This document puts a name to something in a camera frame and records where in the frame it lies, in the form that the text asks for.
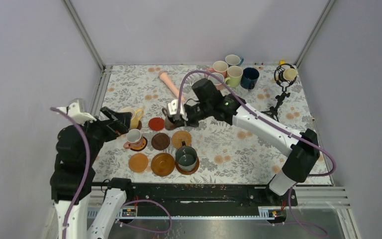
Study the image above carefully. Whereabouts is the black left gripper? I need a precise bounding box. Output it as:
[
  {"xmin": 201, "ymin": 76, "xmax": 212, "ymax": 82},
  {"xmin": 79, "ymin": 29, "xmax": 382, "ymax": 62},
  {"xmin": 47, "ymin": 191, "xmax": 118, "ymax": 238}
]
[{"xmin": 77, "ymin": 105, "xmax": 132, "ymax": 163}]

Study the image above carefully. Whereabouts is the yellow mug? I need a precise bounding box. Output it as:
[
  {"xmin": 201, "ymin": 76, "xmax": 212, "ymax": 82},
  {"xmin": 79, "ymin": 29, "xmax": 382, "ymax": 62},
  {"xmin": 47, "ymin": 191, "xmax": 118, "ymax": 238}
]
[{"xmin": 120, "ymin": 107, "xmax": 144, "ymax": 129}]

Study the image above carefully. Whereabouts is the small pink patterned mug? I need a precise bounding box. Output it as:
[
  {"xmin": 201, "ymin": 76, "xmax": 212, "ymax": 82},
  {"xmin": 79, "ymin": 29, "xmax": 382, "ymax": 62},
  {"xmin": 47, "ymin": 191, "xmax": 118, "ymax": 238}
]
[{"xmin": 123, "ymin": 129, "xmax": 143, "ymax": 149}]

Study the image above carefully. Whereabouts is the black mug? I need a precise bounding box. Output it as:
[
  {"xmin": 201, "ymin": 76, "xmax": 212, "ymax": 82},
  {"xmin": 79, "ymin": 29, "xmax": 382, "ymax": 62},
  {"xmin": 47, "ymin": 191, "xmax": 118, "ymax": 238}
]
[{"xmin": 162, "ymin": 108, "xmax": 185, "ymax": 130}]

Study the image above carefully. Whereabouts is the woven rattan coaster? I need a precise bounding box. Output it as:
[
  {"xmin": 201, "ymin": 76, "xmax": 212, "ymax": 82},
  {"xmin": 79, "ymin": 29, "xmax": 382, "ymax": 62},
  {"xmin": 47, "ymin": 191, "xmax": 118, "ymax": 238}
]
[{"xmin": 171, "ymin": 130, "xmax": 192, "ymax": 149}]

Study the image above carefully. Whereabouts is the orange black smiley coaster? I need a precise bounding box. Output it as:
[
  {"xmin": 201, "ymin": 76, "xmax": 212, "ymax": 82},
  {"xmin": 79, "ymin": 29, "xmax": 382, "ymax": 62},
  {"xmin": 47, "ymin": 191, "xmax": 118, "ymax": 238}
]
[{"xmin": 130, "ymin": 137, "xmax": 148, "ymax": 151}]

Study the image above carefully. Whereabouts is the red smiley coaster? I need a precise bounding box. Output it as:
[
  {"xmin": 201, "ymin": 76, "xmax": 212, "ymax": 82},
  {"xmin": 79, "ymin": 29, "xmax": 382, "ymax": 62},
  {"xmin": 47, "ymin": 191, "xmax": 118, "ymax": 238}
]
[{"xmin": 148, "ymin": 117, "xmax": 165, "ymax": 131}]

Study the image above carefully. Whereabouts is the dark green mug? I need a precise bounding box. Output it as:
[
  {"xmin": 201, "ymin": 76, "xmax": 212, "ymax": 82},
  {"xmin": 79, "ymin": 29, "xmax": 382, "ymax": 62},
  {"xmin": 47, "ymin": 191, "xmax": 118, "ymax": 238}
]
[{"xmin": 175, "ymin": 141, "xmax": 197, "ymax": 172}]

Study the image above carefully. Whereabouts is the light brown round coaster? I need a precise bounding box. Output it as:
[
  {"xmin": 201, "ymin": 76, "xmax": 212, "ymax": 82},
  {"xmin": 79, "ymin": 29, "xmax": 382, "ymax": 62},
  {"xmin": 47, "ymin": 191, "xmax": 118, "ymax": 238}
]
[{"xmin": 128, "ymin": 153, "xmax": 149, "ymax": 173}]

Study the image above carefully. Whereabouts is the brown ceramic saucer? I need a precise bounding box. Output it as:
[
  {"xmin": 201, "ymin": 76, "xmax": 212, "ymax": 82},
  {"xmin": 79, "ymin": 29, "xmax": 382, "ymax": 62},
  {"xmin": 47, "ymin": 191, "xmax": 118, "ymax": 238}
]
[
  {"xmin": 151, "ymin": 153, "xmax": 175, "ymax": 177},
  {"xmin": 175, "ymin": 158, "xmax": 200, "ymax": 175}
]

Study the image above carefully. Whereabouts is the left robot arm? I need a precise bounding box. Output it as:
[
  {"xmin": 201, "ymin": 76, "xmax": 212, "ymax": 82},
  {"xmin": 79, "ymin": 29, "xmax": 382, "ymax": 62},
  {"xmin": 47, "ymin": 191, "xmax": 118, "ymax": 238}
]
[{"xmin": 50, "ymin": 107, "xmax": 132, "ymax": 239}]

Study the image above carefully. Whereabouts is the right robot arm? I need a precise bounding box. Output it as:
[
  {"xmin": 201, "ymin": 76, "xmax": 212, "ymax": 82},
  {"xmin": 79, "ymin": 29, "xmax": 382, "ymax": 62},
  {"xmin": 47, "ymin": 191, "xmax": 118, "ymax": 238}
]
[{"xmin": 169, "ymin": 78, "xmax": 320, "ymax": 205}]

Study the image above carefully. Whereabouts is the pink mug centre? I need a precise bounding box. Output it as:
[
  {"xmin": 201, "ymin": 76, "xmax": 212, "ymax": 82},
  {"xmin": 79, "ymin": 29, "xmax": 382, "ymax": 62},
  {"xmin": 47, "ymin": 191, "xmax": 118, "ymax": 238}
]
[{"xmin": 207, "ymin": 72, "xmax": 224, "ymax": 91}]

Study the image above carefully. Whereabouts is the floral tablecloth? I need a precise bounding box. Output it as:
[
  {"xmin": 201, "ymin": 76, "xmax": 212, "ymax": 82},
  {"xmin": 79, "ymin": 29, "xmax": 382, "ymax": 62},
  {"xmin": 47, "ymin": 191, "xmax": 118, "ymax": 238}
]
[{"xmin": 93, "ymin": 65, "xmax": 315, "ymax": 184}]

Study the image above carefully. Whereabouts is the pink silicone microphone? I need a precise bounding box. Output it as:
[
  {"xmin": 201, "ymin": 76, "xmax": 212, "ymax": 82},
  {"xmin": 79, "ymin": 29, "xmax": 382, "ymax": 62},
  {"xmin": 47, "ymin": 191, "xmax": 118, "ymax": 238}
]
[{"xmin": 159, "ymin": 71, "xmax": 179, "ymax": 99}]

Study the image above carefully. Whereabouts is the pink mug back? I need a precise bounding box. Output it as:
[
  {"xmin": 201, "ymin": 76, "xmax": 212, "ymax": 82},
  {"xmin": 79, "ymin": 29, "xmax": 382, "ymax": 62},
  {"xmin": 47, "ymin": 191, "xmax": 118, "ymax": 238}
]
[{"xmin": 207, "ymin": 61, "xmax": 229, "ymax": 78}]

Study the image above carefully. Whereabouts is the light green mug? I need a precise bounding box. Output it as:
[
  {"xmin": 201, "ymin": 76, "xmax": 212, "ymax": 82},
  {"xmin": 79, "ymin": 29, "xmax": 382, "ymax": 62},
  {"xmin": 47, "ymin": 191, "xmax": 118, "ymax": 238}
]
[{"xmin": 224, "ymin": 66, "xmax": 243, "ymax": 88}]

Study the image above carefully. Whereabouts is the navy blue mug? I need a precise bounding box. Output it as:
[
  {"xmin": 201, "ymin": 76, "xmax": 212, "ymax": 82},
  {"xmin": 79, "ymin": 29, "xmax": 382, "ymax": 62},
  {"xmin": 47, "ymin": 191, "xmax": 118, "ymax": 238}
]
[{"xmin": 240, "ymin": 67, "xmax": 260, "ymax": 90}]

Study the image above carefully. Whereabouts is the cream microphone in shockmount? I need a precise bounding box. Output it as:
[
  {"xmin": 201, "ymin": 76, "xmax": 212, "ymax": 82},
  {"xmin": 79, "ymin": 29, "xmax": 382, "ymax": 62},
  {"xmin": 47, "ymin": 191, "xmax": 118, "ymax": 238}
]
[{"xmin": 274, "ymin": 63, "xmax": 298, "ymax": 88}]

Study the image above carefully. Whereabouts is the aluminium frame rail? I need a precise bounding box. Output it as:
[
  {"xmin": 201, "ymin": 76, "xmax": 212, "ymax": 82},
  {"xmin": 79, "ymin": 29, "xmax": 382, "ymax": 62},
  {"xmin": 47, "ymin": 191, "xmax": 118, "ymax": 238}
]
[{"xmin": 62, "ymin": 0, "xmax": 105, "ymax": 71}]

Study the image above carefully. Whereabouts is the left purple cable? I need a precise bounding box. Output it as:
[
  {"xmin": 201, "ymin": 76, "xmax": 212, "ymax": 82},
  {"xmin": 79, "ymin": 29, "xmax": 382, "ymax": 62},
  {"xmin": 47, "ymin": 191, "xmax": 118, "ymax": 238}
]
[{"xmin": 50, "ymin": 107, "xmax": 173, "ymax": 239}]

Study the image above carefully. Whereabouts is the purple cable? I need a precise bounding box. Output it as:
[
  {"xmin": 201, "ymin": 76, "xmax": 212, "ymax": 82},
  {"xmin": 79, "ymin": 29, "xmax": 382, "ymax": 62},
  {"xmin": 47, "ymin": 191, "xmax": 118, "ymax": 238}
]
[
  {"xmin": 50, "ymin": 107, "xmax": 173, "ymax": 239},
  {"xmin": 177, "ymin": 70, "xmax": 337, "ymax": 238}
]

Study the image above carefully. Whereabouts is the white blue-handled mug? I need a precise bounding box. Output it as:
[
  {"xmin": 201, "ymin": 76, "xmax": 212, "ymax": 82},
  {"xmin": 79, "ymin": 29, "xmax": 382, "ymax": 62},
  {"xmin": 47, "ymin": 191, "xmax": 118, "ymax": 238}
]
[{"xmin": 225, "ymin": 54, "xmax": 244, "ymax": 67}]

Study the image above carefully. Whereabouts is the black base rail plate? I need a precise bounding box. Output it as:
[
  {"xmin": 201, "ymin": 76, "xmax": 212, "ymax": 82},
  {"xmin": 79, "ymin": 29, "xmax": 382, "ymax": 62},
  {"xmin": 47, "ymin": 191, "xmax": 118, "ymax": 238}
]
[{"xmin": 92, "ymin": 181, "xmax": 299, "ymax": 218}]

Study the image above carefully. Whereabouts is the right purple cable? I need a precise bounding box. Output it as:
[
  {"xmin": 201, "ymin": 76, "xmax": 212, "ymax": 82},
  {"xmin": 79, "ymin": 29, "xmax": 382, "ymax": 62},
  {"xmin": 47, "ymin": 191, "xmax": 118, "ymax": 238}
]
[{"xmin": 177, "ymin": 70, "xmax": 337, "ymax": 238}]

